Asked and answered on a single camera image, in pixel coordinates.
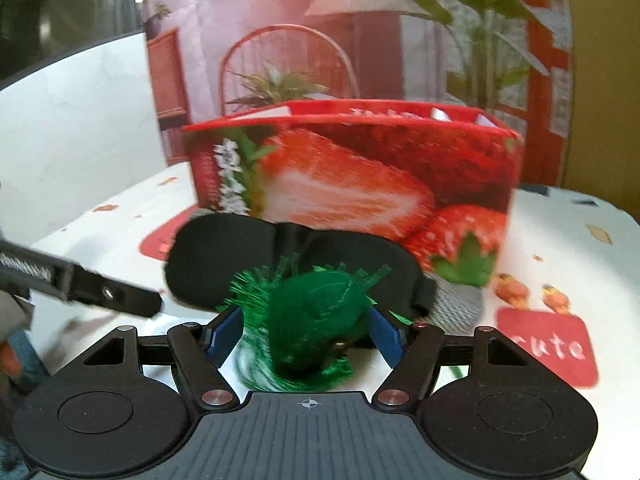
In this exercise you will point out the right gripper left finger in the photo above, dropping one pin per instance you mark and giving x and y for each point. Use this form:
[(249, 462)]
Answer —
[(199, 352)]

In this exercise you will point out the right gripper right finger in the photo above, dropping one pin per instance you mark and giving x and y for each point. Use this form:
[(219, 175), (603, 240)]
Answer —
[(412, 354)]

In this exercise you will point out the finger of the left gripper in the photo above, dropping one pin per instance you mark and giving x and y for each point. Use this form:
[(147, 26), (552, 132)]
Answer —
[(24, 270)]

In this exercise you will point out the black sleep eye mask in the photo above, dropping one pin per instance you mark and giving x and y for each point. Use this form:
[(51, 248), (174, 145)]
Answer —
[(210, 249)]

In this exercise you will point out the green tasselled fabric pouch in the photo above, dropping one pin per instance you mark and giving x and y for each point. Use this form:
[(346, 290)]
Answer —
[(298, 326)]

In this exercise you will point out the grey knitted cloth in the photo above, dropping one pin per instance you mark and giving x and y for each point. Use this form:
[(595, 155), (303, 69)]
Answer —
[(457, 308)]

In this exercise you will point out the living room printed backdrop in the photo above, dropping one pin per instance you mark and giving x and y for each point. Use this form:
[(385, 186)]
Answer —
[(513, 58)]

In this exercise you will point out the red strawberry cardboard box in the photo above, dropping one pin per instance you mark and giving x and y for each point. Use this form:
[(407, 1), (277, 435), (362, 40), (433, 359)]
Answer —
[(437, 179)]

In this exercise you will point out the cartoon bear table cloth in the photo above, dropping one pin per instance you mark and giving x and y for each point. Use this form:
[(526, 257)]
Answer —
[(584, 247)]

